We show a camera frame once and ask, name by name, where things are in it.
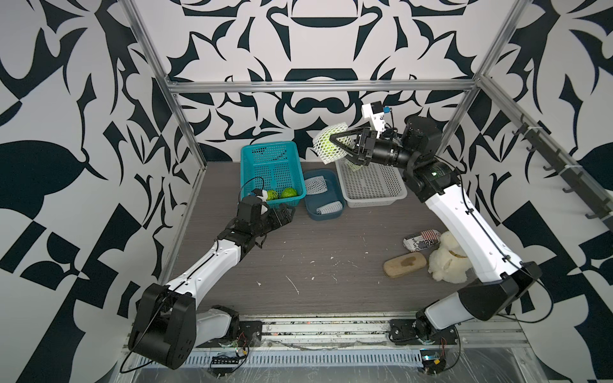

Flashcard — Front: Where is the white plush toy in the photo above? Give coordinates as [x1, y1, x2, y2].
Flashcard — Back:
[428, 231, 473, 284]

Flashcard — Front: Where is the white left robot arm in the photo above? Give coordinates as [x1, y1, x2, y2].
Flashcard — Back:
[128, 193, 295, 370]

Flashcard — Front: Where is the white foam net back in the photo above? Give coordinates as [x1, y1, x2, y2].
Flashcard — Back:
[305, 176, 328, 196]

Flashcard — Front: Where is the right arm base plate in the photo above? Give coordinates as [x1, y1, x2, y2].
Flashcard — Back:
[387, 319, 458, 346]

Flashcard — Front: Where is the white foam net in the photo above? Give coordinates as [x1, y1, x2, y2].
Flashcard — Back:
[316, 201, 343, 215]
[305, 176, 328, 196]
[312, 122, 349, 164]

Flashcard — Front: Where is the green custard apple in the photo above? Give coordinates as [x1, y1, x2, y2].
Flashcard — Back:
[280, 188, 298, 199]
[267, 190, 279, 201]
[317, 131, 336, 156]

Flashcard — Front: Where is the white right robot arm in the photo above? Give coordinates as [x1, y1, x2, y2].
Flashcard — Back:
[320, 116, 542, 339]

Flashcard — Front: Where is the teal perforated plastic basket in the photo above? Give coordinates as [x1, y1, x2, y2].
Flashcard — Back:
[240, 141, 306, 207]

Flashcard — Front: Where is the white foam net front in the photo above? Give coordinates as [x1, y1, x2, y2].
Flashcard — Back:
[316, 201, 343, 215]

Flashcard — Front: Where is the green custard apple front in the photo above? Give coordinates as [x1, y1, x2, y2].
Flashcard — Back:
[267, 190, 279, 201]

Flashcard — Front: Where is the white perforated plastic basket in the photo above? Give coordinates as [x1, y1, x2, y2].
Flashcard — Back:
[335, 159, 408, 208]

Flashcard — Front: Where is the tan sponge block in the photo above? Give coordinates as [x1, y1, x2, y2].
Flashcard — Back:
[383, 252, 427, 279]

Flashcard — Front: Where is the green custard apple sleeved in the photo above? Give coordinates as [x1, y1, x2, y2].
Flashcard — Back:
[345, 161, 363, 172]

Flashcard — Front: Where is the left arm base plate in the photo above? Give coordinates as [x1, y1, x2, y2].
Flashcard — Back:
[196, 320, 263, 348]

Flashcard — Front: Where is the dark teal small tray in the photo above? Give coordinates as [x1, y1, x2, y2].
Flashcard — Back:
[304, 169, 346, 221]

